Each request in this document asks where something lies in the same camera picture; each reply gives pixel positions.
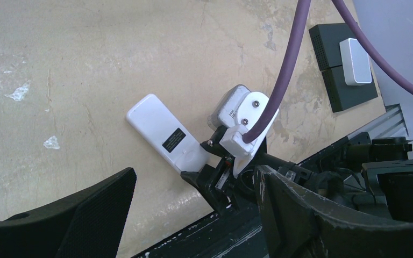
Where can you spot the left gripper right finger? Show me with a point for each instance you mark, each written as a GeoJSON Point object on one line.
{"type": "Point", "coordinates": [297, 222]}

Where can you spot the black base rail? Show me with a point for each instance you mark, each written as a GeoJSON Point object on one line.
{"type": "Point", "coordinates": [238, 233]}

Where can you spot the aluminium frame rail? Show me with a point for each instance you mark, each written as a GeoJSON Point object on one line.
{"type": "Point", "coordinates": [390, 124]}

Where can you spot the white device on box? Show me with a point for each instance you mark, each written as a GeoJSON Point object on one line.
{"type": "Point", "coordinates": [355, 61]}

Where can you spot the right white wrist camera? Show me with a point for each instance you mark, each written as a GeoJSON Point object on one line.
{"type": "Point", "coordinates": [238, 111]}

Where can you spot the white red remote control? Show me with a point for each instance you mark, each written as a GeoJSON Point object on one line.
{"type": "Point", "coordinates": [165, 133]}

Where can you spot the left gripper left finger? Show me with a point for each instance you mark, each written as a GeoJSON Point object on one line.
{"type": "Point", "coordinates": [88, 223]}

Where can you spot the black perforated box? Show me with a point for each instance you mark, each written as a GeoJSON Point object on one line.
{"type": "Point", "coordinates": [326, 40]}

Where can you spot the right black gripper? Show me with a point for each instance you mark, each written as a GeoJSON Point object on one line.
{"type": "Point", "coordinates": [217, 185]}

